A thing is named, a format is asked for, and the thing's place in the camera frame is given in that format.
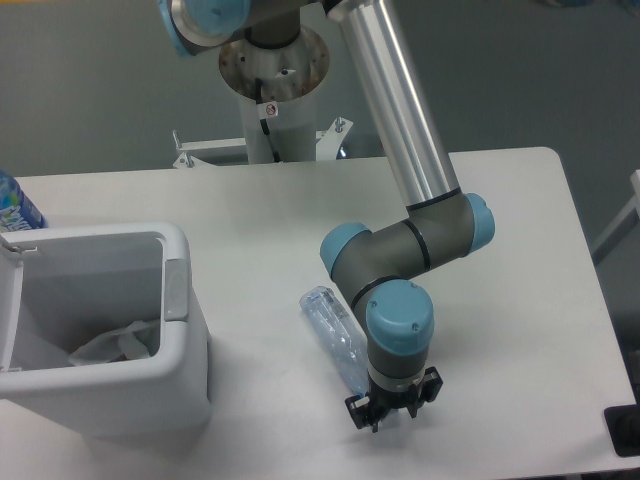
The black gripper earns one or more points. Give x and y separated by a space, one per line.
371 409

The crushed clear plastic bottle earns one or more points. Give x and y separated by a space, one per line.
339 335

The clear white plastic wrapper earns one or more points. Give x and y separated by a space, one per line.
139 340

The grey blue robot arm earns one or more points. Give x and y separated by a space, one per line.
374 271

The white open trash can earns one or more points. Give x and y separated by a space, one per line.
62 287

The black clamp at table edge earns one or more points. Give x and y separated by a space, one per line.
623 426

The blue labelled bottle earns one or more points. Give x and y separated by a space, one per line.
18 212

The white pedestal foot middle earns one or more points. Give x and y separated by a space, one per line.
329 142

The white pedestal foot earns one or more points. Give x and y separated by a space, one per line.
224 152
329 142

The white pedestal foot left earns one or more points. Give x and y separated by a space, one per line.
224 152

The white frame at right edge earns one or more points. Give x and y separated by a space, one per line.
620 226

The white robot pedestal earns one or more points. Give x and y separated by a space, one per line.
276 91

